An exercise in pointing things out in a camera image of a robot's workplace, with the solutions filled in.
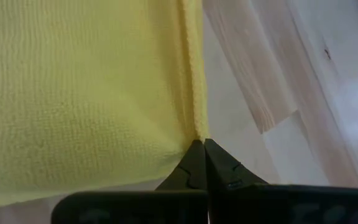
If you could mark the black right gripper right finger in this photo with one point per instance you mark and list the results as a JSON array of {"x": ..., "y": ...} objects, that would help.
[{"x": 259, "y": 205}]

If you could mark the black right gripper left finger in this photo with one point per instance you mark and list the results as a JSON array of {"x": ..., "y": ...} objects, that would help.
[{"x": 166, "y": 208}]

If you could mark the yellow microfiber towel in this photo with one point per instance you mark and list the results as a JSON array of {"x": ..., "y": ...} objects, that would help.
[{"x": 89, "y": 93}]

